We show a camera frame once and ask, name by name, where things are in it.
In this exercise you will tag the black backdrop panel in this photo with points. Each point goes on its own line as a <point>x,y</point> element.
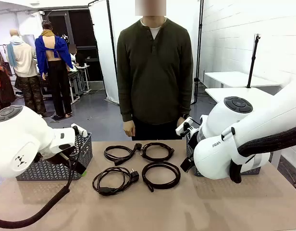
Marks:
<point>85,29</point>

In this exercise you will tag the mannequin in blue shirt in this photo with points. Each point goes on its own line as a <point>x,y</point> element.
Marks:
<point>54,72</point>

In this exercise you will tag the person's right forearm olive sleeve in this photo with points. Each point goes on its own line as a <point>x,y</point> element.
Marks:
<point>126,103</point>

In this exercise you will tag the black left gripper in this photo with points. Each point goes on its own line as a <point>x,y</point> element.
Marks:
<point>71,154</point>

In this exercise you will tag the person's right hand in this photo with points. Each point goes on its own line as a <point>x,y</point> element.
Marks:
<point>129,128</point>

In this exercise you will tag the person's left forearm olive sleeve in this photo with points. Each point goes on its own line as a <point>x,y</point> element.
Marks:
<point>186,101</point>

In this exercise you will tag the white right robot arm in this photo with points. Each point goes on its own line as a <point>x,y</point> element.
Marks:
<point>258,120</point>

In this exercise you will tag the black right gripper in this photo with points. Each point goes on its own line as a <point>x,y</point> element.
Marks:
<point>193,140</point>

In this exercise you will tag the background person blurred face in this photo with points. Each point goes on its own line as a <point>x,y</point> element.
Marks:
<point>73,57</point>

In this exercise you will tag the black backdrop stand pole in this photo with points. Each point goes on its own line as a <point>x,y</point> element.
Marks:
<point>200,36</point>
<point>110,29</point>

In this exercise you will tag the mannequin in cream top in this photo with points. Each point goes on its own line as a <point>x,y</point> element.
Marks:
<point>23,60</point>

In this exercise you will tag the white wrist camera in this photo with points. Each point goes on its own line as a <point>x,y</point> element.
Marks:
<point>180,128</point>
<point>85,133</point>

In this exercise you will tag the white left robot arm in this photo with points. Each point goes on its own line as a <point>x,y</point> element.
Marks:
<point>18,134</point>

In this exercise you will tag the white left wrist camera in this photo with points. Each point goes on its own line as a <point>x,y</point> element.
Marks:
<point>85,133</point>

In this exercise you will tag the mannequin in dark coat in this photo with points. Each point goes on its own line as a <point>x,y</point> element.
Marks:
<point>3,86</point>

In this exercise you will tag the small white table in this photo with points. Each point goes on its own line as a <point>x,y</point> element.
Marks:
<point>234,78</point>

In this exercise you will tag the person in olive henley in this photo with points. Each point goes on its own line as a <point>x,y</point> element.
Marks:
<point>154,72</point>

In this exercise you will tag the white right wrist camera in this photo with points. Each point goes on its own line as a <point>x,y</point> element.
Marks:
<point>180,128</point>

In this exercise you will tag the white photo backdrop screen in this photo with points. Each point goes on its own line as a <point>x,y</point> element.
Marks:
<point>102,48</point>

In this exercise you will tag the person's left hand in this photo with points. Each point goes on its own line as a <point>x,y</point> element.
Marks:
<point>181,121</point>

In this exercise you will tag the black wristwatch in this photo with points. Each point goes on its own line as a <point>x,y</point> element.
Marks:
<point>186,116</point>

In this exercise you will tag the grey plastic lattice basket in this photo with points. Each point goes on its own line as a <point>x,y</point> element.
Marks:
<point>252,171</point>
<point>54,172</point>

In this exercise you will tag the white frame workbench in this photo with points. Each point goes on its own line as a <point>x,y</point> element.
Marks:
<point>83,68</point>

